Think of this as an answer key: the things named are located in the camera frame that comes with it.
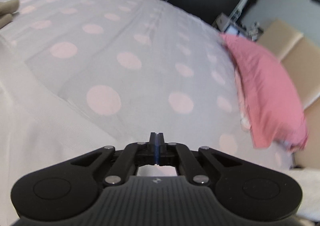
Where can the beige garment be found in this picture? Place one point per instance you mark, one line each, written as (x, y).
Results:
(8, 7)

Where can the pink pillow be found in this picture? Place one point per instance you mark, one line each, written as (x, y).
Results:
(265, 91)

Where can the white cloth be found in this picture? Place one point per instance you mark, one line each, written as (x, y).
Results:
(308, 191)

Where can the pink polka dot bed sheet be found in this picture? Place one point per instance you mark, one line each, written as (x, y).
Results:
(125, 40)

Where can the white nightstand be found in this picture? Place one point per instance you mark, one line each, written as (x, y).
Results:
(233, 31)

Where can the beige padded headboard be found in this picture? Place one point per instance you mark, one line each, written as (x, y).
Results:
(307, 65)

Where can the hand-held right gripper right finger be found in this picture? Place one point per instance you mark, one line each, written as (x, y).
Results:
(160, 146)

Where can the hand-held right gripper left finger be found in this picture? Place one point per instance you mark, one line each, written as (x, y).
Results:
(153, 146)

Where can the cream white garment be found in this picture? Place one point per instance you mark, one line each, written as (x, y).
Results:
(37, 141)

